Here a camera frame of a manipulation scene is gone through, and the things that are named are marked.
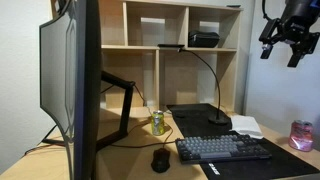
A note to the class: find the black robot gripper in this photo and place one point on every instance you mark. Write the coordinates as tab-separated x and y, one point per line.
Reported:
293	28

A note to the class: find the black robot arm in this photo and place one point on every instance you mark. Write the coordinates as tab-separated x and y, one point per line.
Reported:
300	10

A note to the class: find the grey mechanical keyboard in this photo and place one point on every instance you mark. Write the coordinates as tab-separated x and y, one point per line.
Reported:
221	148

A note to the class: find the small black remote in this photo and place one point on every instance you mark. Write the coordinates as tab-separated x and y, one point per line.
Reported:
233	5

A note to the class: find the black gooseneck desk lamp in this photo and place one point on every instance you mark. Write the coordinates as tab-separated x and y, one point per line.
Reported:
213	80

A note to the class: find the black zippered case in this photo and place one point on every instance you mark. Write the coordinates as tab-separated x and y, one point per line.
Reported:
203	39

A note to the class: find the white paper napkin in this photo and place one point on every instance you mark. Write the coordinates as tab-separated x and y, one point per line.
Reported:
246	126

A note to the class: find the pink soda can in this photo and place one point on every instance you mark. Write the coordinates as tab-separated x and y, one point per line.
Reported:
301	135

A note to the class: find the light wooden cubby shelf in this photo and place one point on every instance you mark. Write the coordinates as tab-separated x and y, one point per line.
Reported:
173	56

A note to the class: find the black desk mat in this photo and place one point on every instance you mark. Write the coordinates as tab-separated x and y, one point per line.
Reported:
253	163

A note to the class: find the yellow soda can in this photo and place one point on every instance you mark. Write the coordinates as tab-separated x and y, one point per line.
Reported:
157	123

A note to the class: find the black computer mouse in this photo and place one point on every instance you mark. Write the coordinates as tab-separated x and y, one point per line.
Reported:
160	160

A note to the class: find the black monitor stand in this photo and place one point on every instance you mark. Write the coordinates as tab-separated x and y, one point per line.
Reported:
113	110

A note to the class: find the black curved computer monitor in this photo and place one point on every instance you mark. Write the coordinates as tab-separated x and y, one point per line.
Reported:
68	83

